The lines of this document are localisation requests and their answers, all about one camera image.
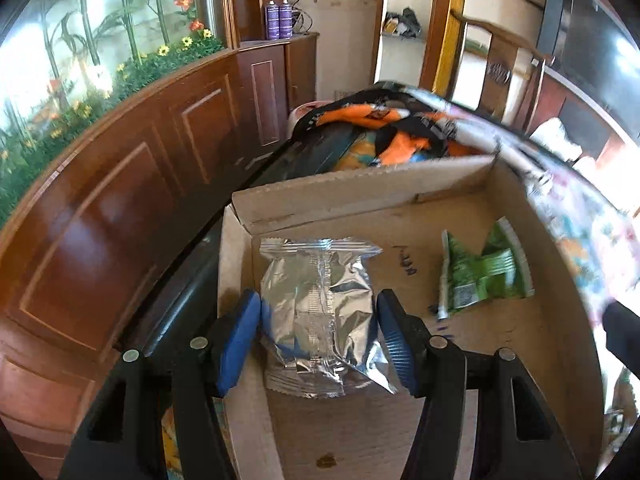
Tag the silver foil snack packet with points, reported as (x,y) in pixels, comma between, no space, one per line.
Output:
(320,300)

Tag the dark grey cloth bundle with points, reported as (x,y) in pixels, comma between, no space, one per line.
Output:
(405,22)

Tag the purple spray can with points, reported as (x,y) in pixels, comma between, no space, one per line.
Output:
(285,20)
(272,22)

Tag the wooden cabinet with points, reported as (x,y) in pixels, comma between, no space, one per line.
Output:
(100,240)

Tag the cardboard box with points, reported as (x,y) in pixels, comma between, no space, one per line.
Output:
(350,440)

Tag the wooden door frame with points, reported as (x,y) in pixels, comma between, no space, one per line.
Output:
(442,20)

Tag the wooden chair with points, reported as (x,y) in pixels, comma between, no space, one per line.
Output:
(500,72)

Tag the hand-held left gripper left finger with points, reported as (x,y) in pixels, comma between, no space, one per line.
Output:
(237,345)

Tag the orange black patterned scarf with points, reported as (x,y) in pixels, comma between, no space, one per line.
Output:
(380,120)

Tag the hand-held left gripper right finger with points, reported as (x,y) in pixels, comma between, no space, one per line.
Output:
(395,340)

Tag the light green snack packet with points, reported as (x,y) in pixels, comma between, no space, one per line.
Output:
(480,275)

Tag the black television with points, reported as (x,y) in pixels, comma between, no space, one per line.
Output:
(590,25)

